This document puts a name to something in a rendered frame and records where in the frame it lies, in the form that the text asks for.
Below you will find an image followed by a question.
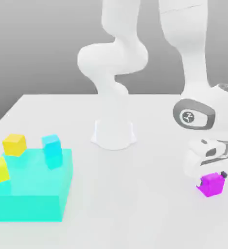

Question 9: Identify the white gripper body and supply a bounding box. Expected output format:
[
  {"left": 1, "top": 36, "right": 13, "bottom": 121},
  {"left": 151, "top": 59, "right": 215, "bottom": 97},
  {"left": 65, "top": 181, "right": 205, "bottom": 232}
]
[{"left": 184, "top": 150, "right": 228, "bottom": 180}]

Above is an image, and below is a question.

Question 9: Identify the small orange cube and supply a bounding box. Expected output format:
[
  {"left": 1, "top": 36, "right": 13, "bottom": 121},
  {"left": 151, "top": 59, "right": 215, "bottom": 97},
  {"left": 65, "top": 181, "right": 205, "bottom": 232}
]
[{"left": 2, "top": 133, "right": 27, "bottom": 158}]

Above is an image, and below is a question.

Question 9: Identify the small magenta cube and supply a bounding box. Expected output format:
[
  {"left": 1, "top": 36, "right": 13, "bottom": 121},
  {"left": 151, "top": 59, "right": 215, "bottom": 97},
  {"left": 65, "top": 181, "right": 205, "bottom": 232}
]
[{"left": 196, "top": 172, "right": 226, "bottom": 198}]

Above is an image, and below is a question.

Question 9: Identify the large turquoise box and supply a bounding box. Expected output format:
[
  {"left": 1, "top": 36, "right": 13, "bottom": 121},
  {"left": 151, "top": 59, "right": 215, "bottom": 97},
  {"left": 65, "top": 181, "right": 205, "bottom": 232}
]
[{"left": 0, "top": 148, "right": 74, "bottom": 223}]

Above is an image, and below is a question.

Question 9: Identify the small cyan cube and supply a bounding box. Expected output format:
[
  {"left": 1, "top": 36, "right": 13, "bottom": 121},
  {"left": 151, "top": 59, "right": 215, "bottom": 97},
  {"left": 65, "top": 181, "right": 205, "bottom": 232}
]
[{"left": 41, "top": 134, "right": 64, "bottom": 170}]

